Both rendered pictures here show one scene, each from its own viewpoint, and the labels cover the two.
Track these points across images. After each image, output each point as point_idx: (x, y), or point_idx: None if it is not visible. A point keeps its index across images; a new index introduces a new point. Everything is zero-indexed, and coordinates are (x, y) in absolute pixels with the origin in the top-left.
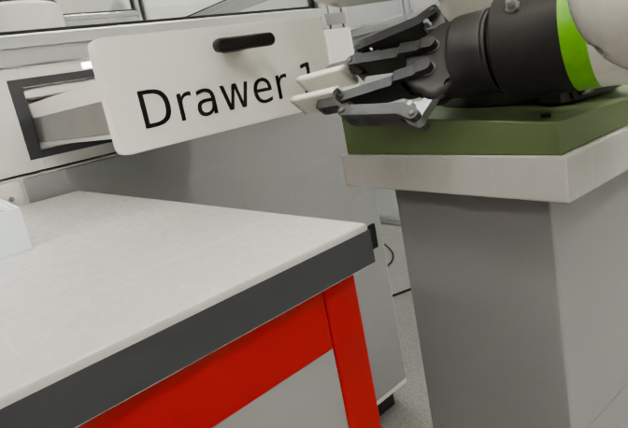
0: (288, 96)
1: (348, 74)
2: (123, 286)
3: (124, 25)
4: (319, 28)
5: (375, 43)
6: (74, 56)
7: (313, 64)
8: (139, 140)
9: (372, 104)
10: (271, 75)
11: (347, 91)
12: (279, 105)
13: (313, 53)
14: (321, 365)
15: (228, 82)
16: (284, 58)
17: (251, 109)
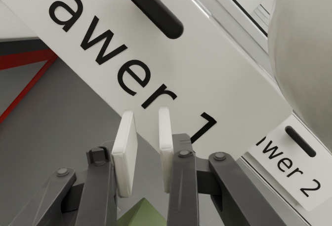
0: (152, 115)
1: (163, 165)
2: None
3: None
4: (275, 116)
5: (223, 185)
6: None
7: (221, 131)
8: None
9: (36, 223)
10: (160, 77)
11: (106, 169)
12: (134, 109)
13: (234, 124)
14: None
15: (108, 24)
16: (195, 85)
17: (102, 74)
